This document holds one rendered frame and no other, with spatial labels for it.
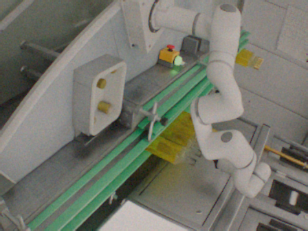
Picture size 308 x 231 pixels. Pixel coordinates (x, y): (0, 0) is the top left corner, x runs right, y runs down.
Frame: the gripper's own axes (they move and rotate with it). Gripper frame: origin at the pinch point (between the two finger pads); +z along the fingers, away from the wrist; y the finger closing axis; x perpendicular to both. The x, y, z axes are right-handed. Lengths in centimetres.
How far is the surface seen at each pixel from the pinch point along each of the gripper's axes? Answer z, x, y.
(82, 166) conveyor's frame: 18, 51, 5
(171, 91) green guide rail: 26.5, -0.7, 13.2
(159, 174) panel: 11.0, 16.8, -12.9
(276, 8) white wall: 178, -554, 1
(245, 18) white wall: 242, -538, -52
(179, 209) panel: -7.4, 24.5, -13.0
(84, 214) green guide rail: 7, 59, -4
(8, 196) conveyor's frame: 19, 80, 5
